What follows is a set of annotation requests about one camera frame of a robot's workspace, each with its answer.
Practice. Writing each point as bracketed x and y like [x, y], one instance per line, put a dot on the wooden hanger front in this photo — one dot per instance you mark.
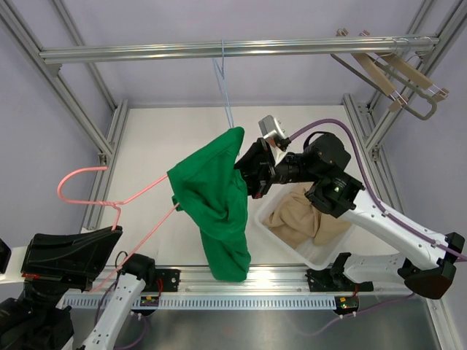
[376, 69]

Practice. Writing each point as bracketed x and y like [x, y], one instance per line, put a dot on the beige t shirt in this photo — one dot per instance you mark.
[295, 220]

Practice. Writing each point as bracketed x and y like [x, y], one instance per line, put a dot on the white slotted cable duct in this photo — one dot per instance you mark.
[237, 302]

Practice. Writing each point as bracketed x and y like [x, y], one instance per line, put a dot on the green t shirt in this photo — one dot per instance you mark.
[212, 193]

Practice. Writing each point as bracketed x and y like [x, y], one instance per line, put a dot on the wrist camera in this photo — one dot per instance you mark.
[274, 136]
[11, 263]

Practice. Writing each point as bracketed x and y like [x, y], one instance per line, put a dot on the wooden hanger rear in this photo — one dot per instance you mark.
[422, 82]

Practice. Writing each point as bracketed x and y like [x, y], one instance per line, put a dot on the blue wire hanger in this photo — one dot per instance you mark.
[219, 67]

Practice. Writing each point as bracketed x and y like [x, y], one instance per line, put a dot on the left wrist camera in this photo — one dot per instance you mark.
[11, 263]

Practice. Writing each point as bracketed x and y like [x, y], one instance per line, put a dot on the pink wire hanger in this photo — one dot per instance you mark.
[117, 206]

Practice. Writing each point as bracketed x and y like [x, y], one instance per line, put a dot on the wooden hanger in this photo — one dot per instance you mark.
[376, 69]
[422, 82]

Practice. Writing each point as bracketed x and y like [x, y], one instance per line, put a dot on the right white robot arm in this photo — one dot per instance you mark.
[424, 261]

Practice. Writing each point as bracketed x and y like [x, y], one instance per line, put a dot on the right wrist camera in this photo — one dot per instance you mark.
[274, 136]

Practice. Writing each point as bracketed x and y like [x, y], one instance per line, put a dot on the aluminium hanging rail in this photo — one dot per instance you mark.
[335, 45]

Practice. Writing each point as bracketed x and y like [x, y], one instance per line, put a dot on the white plastic basket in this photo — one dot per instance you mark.
[316, 257]

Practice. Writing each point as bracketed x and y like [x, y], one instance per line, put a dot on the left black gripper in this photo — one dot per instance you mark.
[53, 259]

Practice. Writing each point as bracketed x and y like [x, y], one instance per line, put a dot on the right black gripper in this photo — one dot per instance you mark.
[257, 168]

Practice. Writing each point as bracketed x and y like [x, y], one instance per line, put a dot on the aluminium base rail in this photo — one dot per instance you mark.
[263, 278]

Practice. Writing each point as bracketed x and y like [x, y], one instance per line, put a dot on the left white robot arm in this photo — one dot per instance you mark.
[33, 320]

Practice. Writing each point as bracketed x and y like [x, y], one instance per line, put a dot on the left aluminium frame post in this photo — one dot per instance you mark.
[23, 37]

